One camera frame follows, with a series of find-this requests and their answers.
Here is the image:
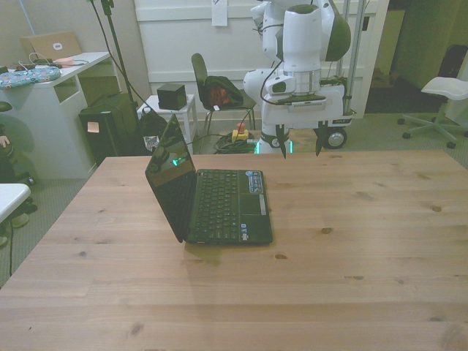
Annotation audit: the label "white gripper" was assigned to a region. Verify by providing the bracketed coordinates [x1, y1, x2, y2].
[261, 86, 347, 159]

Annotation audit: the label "dark green tray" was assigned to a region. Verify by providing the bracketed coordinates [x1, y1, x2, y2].
[145, 113, 274, 246]

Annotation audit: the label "white cart wheel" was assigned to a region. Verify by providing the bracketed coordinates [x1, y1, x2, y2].
[326, 127, 349, 151]

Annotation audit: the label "yellow emergency stop box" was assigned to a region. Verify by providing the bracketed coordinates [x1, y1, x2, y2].
[231, 123, 252, 144]

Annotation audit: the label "dark bag with red cloth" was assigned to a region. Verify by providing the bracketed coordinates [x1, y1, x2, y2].
[203, 75, 245, 111]

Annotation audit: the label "cardboard box in doorway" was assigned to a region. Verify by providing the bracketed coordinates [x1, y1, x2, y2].
[371, 68, 400, 89]

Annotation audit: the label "small white side table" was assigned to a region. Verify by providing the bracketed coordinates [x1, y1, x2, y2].
[136, 94, 200, 154]

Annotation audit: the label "black plastic chair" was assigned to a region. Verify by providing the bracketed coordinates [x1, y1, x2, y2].
[190, 53, 257, 137]

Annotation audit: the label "black cube box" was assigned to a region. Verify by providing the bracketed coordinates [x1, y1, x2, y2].
[156, 83, 188, 111]

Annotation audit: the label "white swivel office chair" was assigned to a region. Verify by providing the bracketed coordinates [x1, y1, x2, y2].
[401, 76, 468, 150]

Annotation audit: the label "white paper sheet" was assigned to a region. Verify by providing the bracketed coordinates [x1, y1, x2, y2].
[211, 0, 229, 28]

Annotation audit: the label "dark soft bag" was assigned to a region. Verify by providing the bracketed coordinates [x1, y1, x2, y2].
[138, 105, 170, 151]

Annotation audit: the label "black computer tower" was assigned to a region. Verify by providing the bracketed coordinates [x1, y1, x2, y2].
[78, 103, 144, 166]

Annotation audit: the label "white desk shelf unit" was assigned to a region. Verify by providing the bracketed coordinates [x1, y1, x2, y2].
[0, 50, 122, 181]

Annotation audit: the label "brown cardboard box with sticker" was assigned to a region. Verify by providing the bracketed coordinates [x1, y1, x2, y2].
[19, 30, 83, 64]

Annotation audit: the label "patterned round cushion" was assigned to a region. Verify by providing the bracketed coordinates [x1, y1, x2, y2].
[0, 68, 61, 91]

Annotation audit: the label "white shoe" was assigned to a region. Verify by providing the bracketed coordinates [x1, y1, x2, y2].
[8, 212, 31, 229]

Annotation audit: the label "white rounded table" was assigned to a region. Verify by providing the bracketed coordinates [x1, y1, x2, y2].
[0, 182, 32, 224]

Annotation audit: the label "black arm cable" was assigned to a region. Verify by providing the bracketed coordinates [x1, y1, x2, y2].
[252, 14, 290, 102]

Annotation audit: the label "coiled dark cables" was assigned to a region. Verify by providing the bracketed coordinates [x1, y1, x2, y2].
[213, 132, 257, 155]

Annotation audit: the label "aluminium post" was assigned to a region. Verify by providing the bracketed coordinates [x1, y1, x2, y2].
[343, 0, 367, 113]

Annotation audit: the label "black tripod camera stand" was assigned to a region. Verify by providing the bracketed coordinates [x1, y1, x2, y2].
[86, 0, 143, 120]

